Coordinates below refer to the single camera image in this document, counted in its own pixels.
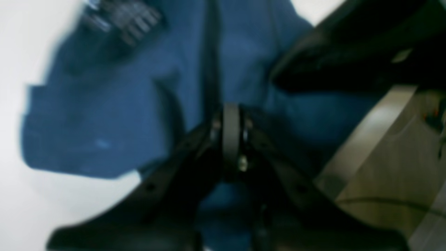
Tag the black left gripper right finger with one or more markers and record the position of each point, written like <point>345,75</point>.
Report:
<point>290,212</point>

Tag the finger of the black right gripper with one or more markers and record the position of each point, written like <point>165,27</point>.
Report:
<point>367,46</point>

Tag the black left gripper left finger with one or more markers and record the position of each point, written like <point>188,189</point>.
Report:
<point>159,214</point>

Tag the dark blue t-shirt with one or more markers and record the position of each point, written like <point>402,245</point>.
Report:
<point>135,77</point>

